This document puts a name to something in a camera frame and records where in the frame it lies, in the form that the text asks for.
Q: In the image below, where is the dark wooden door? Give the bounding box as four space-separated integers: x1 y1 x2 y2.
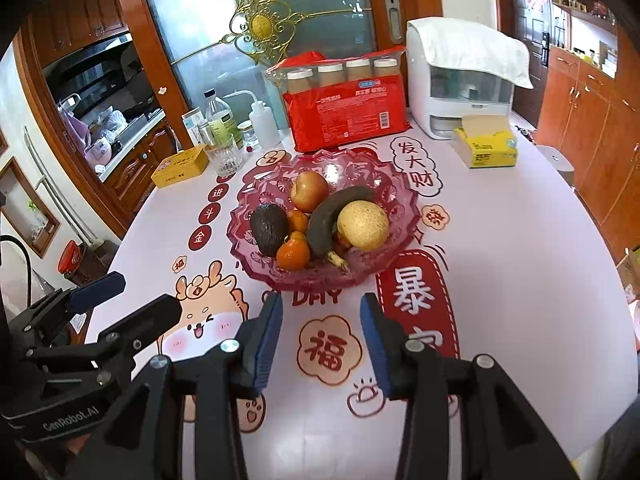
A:
507 0 553 126

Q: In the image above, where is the pink glass fruit bowl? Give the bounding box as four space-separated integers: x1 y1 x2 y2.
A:
226 149 421 292

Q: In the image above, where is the silver door handle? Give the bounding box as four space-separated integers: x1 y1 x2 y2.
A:
384 0 403 45

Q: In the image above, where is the clear glass cup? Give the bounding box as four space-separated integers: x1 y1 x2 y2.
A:
204 135 246 177

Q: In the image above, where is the white blue carton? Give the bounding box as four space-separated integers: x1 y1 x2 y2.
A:
181 107 207 148

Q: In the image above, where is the overripe dark banana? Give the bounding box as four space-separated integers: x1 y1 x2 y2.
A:
306 186 377 273

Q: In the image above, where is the red paper cup package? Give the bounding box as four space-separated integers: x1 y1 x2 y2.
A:
263 46 412 153

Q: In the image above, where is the purple plastic bag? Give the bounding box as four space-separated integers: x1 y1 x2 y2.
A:
57 95 93 156

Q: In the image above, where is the gold door ornament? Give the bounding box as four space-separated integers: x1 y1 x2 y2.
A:
220 0 306 66

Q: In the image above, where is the white squeeze bottle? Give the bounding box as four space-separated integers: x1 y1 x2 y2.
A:
225 90 280 150

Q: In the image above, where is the long metal handle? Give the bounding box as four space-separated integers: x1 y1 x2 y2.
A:
22 126 88 246

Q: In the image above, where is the grey round bin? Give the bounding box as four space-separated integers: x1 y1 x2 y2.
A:
535 145 576 188

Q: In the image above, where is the black range hood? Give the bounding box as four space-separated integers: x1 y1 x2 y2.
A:
42 35 136 96

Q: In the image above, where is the red lidded jar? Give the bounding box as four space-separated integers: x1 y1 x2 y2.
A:
57 240 96 286

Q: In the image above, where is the white cloth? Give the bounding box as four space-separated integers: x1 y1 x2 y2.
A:
407 17 535 90

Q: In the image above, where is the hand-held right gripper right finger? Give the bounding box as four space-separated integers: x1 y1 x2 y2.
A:
360 292 583 480

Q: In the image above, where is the dark avocado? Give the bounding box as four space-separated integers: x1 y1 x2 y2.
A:
250 204 290 257

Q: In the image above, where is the yellow tissue box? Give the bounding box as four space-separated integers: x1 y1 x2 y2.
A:
452 114 518 169

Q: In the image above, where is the yellow tin box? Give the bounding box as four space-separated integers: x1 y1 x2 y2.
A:
151 146 210 189

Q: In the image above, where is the clear bottle green label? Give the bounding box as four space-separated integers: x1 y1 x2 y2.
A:
204 89 237 148

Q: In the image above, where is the frosted glass sliding door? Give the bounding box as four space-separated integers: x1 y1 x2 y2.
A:
137 0 376 111

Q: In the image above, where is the cardboard box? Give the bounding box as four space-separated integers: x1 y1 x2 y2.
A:
616 245 640 306

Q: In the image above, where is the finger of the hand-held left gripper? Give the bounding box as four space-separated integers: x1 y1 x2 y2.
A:
30 271 126 333
27 294 182 386

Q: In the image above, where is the wooden floor cabinet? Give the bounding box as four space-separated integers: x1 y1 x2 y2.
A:
537 45 640 241

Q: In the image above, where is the white countertop appliance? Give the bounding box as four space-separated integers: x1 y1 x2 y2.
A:
405 17 516 140

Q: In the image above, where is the red apple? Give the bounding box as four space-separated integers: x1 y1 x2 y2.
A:
290 171 331 213

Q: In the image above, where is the wooden kitchen wall cabinet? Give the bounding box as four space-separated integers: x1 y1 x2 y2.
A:
30 0 128 53

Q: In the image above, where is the yellow pear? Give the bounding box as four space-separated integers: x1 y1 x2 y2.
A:
336 201 390 252

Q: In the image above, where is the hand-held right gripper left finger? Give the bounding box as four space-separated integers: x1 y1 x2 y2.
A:
65 291 284 480

